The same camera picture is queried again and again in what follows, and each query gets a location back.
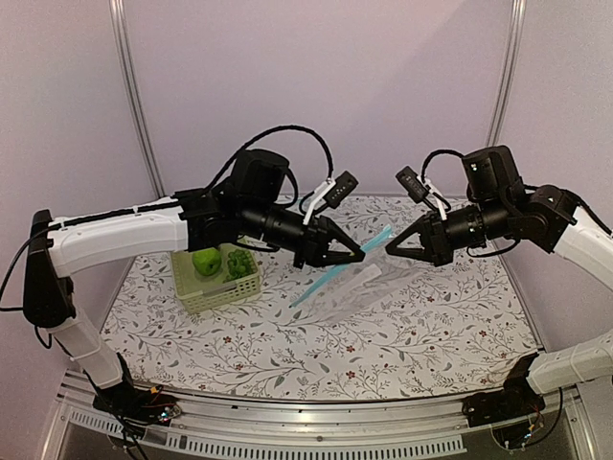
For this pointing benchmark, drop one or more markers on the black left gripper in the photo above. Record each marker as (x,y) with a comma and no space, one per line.
(316,245)

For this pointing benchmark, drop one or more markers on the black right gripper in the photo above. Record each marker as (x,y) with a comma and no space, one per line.
(436,245)

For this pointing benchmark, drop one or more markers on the clear blue zip top bag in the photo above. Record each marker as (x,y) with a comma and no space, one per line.
(345,290)

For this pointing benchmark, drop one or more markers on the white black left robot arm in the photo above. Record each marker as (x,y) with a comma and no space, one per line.
(243,202)

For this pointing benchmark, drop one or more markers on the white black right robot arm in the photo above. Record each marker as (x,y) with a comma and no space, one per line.
(557,221)

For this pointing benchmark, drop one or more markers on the green grape bunch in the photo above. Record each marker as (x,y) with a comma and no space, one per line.
(239,265)

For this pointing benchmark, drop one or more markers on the floral patterned table mat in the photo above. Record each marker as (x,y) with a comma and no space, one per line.
(444,330)

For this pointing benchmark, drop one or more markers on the green apple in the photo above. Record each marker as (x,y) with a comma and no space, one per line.
(207,262)

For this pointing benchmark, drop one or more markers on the light green perforated plastic basket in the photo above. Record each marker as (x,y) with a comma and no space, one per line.
(197,293)

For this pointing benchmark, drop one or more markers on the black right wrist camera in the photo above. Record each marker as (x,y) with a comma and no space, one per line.
(422,190)

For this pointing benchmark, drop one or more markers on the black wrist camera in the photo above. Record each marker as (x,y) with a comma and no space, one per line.
(328,195)
(422,190)

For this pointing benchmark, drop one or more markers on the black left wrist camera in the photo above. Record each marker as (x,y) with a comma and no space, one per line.
(328,195)

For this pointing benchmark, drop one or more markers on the right aluminium frame post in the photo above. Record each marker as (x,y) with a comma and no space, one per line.
(511,56)

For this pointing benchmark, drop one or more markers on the aluminium frame post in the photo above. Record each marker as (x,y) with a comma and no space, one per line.
(511,56)
(134,100)

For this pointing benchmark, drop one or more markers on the aluminium front rail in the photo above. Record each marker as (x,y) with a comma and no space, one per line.
(227,427)

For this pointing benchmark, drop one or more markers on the left aluminium frame post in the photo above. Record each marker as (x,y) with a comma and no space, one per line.
(134,100)

